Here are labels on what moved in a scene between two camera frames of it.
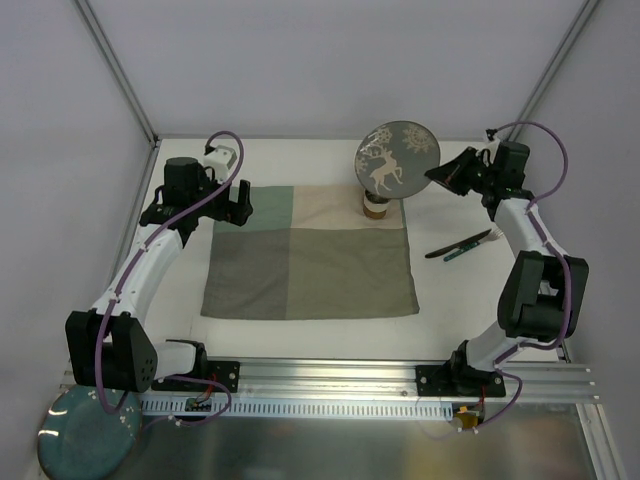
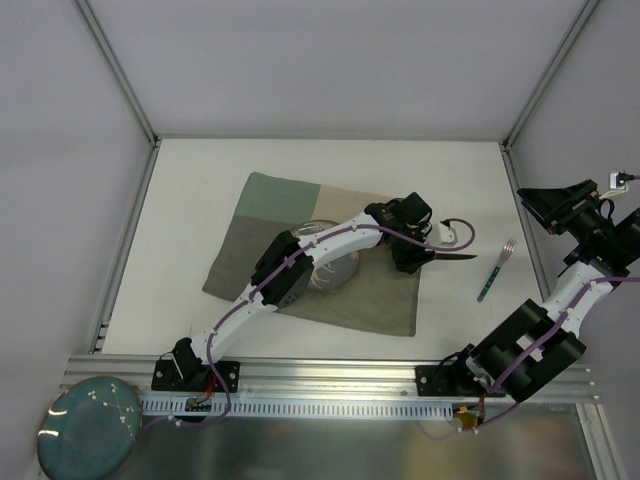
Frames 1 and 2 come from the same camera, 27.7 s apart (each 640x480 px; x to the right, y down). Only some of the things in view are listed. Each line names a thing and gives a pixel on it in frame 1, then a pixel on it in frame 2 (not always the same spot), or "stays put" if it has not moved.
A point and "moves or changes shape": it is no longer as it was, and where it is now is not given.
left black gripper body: (232, 203) -> (409, 251)
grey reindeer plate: (392, 158) -> (332, 274)
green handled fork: (494, 236) -> (507, 253)
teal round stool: (79, 441) stays put
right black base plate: (458, 380) stays put
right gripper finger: (459, 166) -> (560, 196)
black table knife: (477, 239) moves or changes shape
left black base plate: (224, 373) stays put
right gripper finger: (459, 183) -> (550, 219)
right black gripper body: (473, 168) -> (560, 213)
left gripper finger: (239, 213) -> (412, 259)
